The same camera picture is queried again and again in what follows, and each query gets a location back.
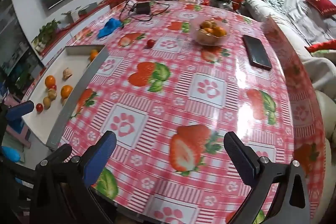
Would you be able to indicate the pink stool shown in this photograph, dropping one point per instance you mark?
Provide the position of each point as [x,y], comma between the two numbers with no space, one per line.
[17,132]

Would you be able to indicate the blue cloth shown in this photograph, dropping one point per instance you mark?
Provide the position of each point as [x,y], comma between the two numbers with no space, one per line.
[109,28]

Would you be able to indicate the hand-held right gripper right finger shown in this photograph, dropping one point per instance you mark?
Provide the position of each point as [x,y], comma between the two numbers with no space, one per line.
[240,158]

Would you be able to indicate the glass bowl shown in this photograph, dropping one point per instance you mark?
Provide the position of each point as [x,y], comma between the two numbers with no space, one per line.
[210,40]

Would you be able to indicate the white sofa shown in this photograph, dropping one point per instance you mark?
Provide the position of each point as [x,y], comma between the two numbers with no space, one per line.
[288,29]

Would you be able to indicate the person's left hand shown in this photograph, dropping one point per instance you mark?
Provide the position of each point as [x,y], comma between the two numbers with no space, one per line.
[10,154]

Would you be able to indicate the red cloth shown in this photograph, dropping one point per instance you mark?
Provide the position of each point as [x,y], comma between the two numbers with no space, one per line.
[321,46]

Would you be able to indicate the glass fish tank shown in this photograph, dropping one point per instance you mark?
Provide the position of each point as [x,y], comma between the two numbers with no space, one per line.
[18,61]

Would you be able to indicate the orange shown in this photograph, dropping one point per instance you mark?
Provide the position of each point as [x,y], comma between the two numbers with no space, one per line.
[66,91]
[50,81]
[93,54]

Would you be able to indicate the red pillow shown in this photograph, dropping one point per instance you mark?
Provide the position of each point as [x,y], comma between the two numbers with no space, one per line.
[320,3]

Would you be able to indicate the grey box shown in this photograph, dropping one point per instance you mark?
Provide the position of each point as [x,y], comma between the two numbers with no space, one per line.
[88,8]

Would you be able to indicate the bread bun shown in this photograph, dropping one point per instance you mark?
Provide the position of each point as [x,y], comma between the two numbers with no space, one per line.
[67,73]

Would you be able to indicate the black power adapter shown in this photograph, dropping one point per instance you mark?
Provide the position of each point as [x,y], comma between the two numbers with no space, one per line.
[143,8]

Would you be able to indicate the black smartphone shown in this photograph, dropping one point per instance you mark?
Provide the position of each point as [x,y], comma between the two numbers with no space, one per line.
[257,52]

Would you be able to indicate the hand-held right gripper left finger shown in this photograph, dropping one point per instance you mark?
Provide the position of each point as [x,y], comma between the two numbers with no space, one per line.
[103,158]

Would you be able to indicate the strawberry print tablecloth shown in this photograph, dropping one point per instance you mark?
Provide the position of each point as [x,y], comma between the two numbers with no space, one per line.
[183,82]

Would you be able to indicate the green potted plant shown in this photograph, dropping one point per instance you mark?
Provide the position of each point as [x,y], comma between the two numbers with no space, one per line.
[48,29]

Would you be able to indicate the white open box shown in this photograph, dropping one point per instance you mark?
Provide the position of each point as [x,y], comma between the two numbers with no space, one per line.
[69,16]

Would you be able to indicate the tan walnut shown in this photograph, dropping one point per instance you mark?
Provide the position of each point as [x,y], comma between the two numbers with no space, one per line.
[52,94]

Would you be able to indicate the pile of small mandarins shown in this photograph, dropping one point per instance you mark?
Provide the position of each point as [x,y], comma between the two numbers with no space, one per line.
[212,29]

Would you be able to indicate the white tray with grey rim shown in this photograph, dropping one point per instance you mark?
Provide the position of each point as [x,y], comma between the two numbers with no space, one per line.
[50,66]

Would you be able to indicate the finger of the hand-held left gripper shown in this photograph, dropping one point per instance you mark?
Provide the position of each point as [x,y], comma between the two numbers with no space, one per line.
[21,109]

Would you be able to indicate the white cabinet with red top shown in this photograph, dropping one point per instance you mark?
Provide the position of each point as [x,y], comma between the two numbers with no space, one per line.
[65,35]

